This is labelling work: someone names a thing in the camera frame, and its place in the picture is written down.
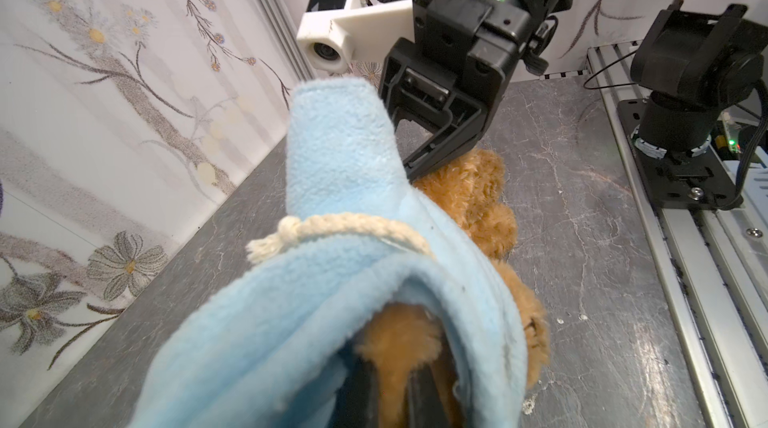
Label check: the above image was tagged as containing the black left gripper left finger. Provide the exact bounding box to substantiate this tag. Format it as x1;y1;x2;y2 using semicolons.
329;361;378;428

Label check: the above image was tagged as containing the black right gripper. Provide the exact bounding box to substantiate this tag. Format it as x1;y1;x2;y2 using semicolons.
380;0;531;181

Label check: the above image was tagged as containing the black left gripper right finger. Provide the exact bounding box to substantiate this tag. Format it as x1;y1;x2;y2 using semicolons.
406;367;451;428

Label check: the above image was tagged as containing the brown teddy bear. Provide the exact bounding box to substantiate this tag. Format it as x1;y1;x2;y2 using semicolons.
355;149;550;427

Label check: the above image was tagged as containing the light blue teddy hoodie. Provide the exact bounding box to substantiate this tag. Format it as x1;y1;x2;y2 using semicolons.
131;77;527;427

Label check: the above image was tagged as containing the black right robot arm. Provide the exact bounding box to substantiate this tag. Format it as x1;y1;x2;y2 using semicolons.
376;0;767;180

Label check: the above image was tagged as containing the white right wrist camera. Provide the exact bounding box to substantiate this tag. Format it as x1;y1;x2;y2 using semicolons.
296;0;415;73

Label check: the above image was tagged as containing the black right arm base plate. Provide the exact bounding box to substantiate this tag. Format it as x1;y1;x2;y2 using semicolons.
617;93;743;211

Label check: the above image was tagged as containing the aluminium corner post right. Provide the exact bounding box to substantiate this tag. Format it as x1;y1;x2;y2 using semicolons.
257;0;315;81

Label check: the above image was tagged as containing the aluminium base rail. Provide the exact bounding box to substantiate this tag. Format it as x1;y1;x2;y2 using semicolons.
587;43;767;427

